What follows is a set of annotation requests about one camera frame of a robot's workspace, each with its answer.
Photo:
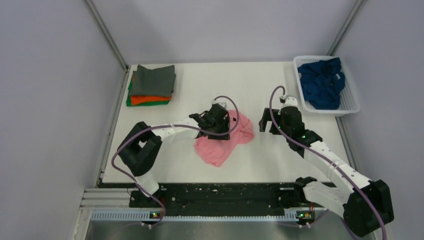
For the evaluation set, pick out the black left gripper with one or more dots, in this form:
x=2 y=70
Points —
x=225 y=123

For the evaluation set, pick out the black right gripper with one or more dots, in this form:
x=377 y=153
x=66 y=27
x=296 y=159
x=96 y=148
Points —
x=263 y=122

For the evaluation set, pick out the pink t shirt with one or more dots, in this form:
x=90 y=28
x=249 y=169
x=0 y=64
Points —
x=216 y=152

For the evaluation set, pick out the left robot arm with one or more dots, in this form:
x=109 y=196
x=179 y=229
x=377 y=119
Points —
x=140 y=148

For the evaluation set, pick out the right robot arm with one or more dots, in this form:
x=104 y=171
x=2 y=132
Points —
x=363 y=204

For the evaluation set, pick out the blue t shirt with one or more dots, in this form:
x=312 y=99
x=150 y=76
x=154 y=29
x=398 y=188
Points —
x=322 y=83

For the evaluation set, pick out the grey folded t shirt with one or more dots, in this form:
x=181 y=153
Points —
x=161 y=72

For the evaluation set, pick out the orange folded t shirt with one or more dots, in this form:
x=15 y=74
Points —
x=149 y=90

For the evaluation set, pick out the green folded t shirt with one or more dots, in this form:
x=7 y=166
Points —
x=142 y=104

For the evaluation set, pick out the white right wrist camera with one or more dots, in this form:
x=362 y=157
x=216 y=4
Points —
x=288 y=101

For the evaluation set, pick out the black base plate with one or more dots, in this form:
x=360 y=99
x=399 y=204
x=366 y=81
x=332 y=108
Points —
x=223 y=199

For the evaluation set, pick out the white cable duct rail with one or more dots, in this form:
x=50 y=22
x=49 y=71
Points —
x=148 y=216

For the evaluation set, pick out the right aluminium frame post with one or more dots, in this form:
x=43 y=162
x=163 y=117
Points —
x=348 y=23

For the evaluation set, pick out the aluminium frame post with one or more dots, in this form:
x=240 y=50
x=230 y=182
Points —
x=105 y=33
x=348 y=23

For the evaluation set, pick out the left aluminium frame post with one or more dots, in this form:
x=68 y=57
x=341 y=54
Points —
x=105 y=33

